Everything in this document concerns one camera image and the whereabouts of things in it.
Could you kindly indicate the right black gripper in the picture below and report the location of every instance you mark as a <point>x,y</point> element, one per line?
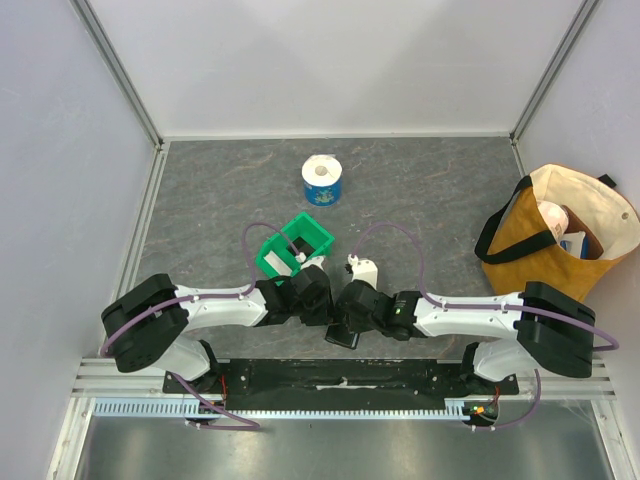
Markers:
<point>343,336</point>

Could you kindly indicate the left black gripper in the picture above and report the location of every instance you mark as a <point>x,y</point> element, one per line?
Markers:
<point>326,314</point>

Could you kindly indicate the black leather card holder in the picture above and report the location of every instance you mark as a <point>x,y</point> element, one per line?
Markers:
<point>340,335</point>

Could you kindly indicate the green plastic bin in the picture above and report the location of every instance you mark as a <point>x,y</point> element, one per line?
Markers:
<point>303,225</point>

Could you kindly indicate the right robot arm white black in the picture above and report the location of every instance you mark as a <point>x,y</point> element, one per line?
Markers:
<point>539,327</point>

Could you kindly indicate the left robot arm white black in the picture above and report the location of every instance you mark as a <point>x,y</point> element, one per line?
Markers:
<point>149,326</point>

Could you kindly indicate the black card in bin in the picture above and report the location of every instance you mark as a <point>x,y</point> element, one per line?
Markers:
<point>301,246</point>

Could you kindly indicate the stack of white cards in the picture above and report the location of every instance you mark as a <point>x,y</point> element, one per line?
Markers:
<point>277,264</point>

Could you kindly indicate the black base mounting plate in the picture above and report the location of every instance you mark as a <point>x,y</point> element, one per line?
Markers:
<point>241,377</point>

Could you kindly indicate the toilet paper roll blue wrapper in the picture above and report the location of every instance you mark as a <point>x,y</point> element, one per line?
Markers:
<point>322,180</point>

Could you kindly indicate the mustard canvas tote bag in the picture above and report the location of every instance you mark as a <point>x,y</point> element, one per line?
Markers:
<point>516,247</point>

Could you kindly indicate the items inside tote bag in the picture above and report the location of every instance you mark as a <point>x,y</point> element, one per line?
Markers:
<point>570,232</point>

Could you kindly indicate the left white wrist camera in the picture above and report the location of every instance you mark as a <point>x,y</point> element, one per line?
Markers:
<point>306,262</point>

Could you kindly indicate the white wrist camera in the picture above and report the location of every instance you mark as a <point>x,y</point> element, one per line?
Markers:
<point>306,262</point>
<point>362,269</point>

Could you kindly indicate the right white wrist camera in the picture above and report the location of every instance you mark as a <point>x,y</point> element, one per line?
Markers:
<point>362,269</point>

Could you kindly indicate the left aluminium frame post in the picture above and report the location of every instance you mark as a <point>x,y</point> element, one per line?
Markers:
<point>107,51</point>

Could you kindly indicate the aluminium frame post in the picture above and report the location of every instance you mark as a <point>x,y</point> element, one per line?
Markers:
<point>562,52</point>
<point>107,51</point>

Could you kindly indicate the right aluminium frame post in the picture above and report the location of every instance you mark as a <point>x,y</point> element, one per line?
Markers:
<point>562,52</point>

